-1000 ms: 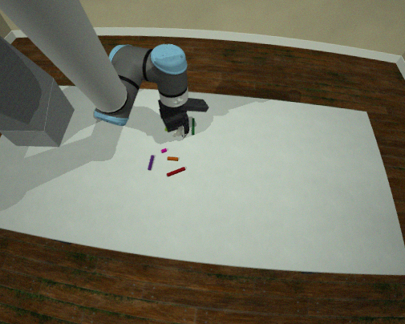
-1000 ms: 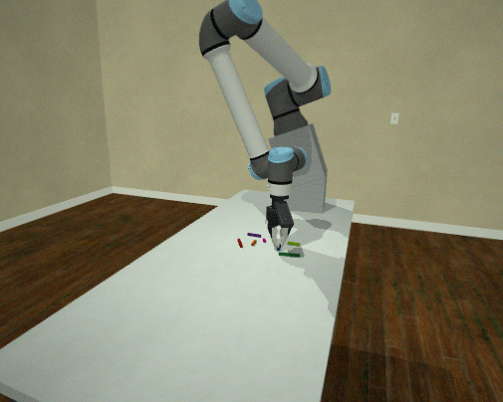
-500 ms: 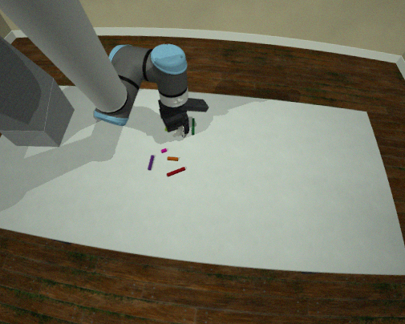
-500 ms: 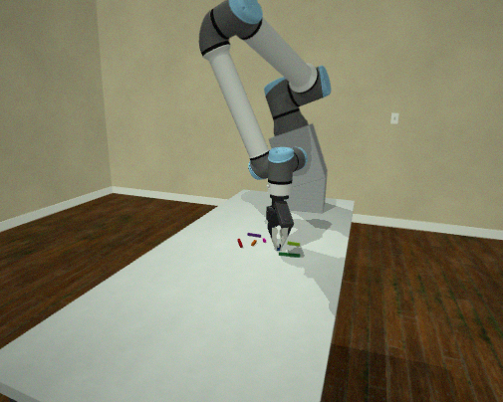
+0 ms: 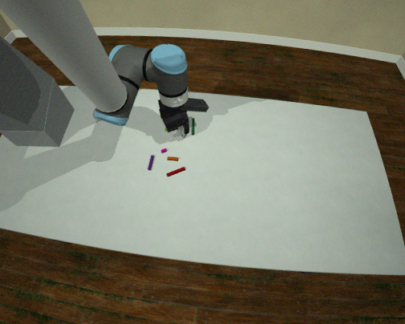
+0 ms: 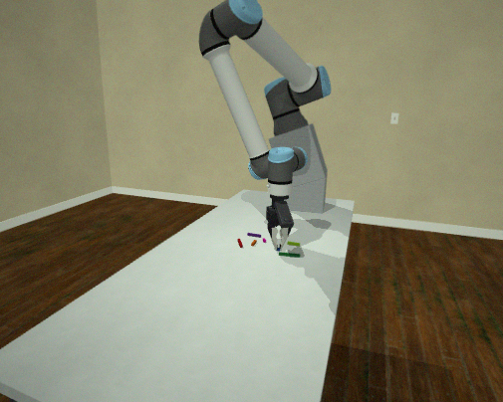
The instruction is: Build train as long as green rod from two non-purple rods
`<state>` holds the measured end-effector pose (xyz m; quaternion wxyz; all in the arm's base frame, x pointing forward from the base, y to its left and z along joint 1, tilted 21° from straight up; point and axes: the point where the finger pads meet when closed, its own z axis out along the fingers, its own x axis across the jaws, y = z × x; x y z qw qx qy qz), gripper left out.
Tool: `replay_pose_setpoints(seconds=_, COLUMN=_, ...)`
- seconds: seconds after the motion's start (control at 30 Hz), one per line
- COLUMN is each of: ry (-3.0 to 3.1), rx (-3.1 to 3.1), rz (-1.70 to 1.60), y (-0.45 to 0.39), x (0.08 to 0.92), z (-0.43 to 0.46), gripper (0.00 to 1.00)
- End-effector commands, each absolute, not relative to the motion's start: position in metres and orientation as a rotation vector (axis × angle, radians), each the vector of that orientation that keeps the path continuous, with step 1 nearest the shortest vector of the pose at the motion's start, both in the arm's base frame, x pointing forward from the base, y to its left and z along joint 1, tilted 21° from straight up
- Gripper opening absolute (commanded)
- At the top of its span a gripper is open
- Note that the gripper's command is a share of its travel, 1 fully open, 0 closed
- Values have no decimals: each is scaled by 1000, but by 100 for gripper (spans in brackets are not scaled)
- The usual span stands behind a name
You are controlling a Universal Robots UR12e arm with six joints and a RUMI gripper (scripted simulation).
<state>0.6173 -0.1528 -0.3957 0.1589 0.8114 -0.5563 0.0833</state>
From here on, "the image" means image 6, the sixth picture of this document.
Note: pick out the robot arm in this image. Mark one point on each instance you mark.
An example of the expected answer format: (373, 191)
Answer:
(304, 84)

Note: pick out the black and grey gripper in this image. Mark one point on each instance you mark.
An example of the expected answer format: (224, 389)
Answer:
(272, 218)

